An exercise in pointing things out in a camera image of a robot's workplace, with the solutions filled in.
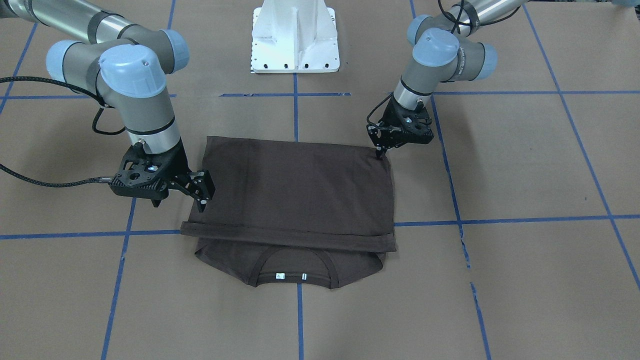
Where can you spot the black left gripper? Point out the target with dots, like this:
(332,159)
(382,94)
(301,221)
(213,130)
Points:
(391,114)

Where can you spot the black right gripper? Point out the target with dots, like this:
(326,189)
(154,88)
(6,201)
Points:
(176,163)

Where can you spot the brown t-shirt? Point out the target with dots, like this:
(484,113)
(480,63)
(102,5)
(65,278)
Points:
(295,212)

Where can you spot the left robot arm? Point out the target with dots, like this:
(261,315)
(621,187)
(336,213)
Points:
(441,53)

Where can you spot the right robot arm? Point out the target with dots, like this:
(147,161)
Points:
(124,66)

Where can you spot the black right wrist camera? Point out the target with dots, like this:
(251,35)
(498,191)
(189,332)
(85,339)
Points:
(140,175)

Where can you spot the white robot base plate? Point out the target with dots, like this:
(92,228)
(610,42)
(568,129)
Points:
(294,36)

